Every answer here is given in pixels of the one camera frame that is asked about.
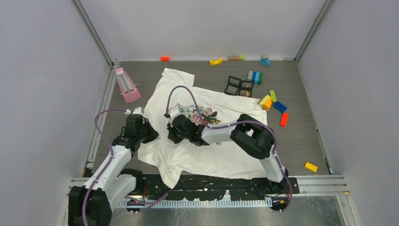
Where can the pink box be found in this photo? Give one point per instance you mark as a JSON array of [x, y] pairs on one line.
[[128, 88]]

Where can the yellow orange block cluster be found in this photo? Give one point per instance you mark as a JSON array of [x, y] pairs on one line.
[[265, 102]]

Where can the tan and green block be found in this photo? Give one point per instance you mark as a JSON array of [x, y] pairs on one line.
[[236, 58]]

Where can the black display case left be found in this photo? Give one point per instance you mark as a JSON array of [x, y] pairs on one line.
[[233, 86]]

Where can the stacked blue green blocks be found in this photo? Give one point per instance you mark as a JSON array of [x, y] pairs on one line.
[[256, 77]]

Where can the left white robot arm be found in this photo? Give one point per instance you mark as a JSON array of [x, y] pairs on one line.
[[93, 203]]

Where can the round orange blue brooch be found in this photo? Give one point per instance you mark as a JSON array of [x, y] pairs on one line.
[[246, 93]]

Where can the white floral t-shirt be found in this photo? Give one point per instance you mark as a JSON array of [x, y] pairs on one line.
[[176, 90]]

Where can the red orange flat block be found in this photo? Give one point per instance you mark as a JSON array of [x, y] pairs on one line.
[[284, 119]]

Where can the yellow block on rail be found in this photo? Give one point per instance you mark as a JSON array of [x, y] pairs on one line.
[[311, 167]]

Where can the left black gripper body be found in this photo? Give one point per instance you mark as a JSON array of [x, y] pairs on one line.
[[146, 134]]

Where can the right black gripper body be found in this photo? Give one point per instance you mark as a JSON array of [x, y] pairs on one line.
[[176, 136]]

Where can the blue studded brick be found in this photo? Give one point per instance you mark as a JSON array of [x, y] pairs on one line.
[[279, 106]]

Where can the black display case right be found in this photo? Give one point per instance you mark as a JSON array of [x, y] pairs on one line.
[[245, 85]]

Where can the light blue roof block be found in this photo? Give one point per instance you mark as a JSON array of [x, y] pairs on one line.
[[265, 60]]

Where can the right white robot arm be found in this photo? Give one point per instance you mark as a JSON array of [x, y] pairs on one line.
[[252, 136]]

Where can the lime green flat block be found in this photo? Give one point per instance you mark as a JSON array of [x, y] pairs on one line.
[[273, 95]]

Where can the yellow arch block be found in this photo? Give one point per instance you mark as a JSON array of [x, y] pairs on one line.
[[215, 62]]

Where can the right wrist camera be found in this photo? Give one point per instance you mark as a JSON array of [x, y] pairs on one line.
[[172, 113]]

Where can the black display case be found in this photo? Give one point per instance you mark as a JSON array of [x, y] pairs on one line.
[[245, 85], [233, 86]]

